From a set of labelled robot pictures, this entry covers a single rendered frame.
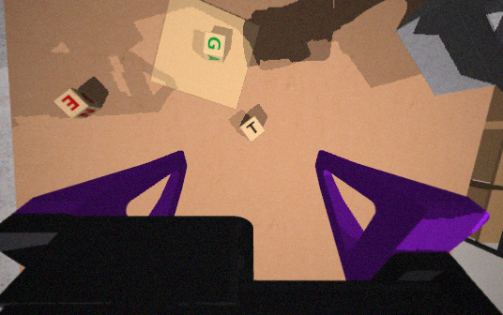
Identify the beige letter block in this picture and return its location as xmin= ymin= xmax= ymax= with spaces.
xmin=203 ymin=31 xmax=225 ymax=63
xmin=54 ymin=88 xmax=100 ymax=119
xmin=239 ymin=116 xmax=265 ymax=141

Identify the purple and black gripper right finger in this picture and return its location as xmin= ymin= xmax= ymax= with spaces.
xmin=315 ymin=150 xmax=490 ymax=280

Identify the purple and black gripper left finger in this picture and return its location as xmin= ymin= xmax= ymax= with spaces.
xmin=11 ymin=150 xmax=187 ymax=216

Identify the tan flat mat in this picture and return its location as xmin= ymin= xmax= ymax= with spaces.
xmin=151 ymin=0 xmax=260 ymax=109

